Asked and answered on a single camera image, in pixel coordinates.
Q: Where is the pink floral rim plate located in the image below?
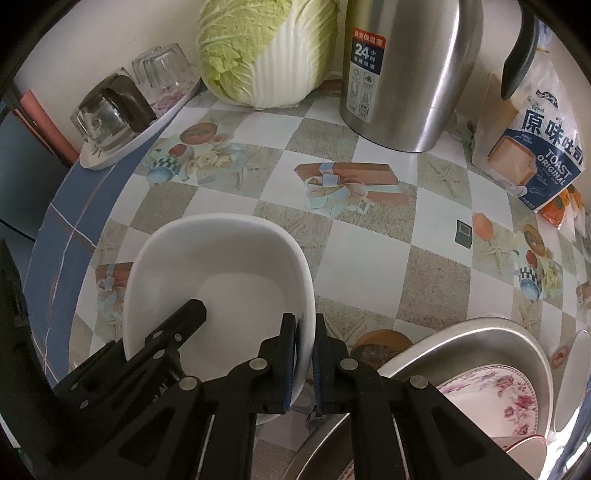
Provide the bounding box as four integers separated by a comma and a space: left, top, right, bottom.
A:
436, 362, 541, 439

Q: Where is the checkered printed tablecloth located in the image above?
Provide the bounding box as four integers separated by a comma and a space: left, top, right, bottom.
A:
25, 78, 591, 480

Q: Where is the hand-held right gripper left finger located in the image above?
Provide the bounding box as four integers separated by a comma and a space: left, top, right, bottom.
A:
117, 313, 298, 480

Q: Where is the orange snack packet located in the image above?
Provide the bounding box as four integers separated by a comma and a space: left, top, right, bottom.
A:
538, 185, 591, 232

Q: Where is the white ceramic bowl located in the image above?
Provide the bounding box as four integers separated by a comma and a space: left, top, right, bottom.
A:
121, 213, 317, 425
499, 434, 549, 467
551, 329, 591, 435

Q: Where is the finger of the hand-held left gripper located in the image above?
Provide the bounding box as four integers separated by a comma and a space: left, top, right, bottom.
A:
142, 299, 208, 377

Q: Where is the stainless steel thermos kettle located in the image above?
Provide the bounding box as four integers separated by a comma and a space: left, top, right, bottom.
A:
339, 0, 541, 153

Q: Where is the clear glass cup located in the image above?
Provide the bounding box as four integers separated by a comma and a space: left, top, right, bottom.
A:
131, 43, 192, 93
70, 90, 127, 153

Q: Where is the napa cabbage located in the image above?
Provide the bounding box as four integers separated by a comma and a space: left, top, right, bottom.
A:
198, 0, 340, 109

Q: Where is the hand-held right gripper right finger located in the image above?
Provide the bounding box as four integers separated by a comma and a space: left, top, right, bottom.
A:
311, 313, 536, 480

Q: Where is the reddish brown board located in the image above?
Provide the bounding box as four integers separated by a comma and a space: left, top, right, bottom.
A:
13, 89, 80, 168

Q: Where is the toast bread bag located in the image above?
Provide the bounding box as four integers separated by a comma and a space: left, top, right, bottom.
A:
471, 32, 591, 213

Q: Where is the white oval tray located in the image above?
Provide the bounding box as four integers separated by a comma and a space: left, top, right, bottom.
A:
79, 76, 202, 171

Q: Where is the large stainless steel plate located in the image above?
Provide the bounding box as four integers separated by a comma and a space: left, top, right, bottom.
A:
281, 314, 555, 480

